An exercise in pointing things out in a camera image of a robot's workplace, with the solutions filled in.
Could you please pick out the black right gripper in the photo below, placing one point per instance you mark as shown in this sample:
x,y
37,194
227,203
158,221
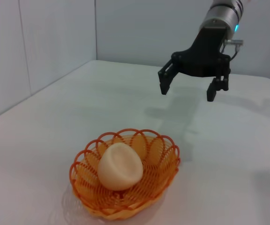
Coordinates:
x,y
205,58

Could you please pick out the beige round bread bun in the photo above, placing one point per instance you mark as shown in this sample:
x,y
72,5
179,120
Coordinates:
x,y
120,167

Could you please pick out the orange woven plastic basket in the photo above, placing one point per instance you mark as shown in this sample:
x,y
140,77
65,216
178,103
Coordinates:
x,y
153,187

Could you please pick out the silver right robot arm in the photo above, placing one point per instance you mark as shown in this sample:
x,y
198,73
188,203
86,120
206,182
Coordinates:
x,y
226,16

